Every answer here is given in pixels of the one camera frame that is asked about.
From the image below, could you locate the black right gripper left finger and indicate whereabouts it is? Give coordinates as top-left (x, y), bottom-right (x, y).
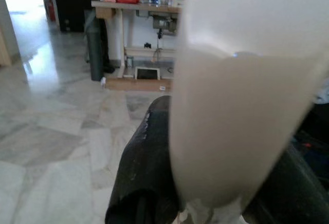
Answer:
top-left (104, 95), bottom-right (181, 224)

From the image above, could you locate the cream long-handled dustpan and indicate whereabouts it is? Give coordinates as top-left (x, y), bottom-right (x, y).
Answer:
top-left (169, 0), bottom-right (329, 224)

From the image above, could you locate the dark green rolled mat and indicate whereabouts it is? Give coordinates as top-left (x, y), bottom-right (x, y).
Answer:
top-left (84, 9), bottom-right (105, 82)

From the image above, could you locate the black cabinet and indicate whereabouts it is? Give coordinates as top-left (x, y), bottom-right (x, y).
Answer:
top-left (52, 0), bottom-right (102, 33)

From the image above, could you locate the wooden floor plank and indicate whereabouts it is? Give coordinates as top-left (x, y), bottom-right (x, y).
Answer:
top-left (104, 77), bottom-right (173, 92)

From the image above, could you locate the grey sewing machine motor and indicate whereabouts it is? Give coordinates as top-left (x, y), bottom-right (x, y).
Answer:
top-left (152, 15), bottom-right (179, 36)

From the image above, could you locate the wooden sewing table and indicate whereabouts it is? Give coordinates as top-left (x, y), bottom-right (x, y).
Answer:
top-left (91, 0), bottom-right (182, 79)

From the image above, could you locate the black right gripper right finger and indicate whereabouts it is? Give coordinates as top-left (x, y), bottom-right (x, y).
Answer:
top-left (243, 143), bottom-right (329, 224)

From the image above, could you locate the red fire extinguisher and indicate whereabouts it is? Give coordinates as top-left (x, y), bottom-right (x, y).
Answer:
top-left (46, 0), bottom-right (56, 22)

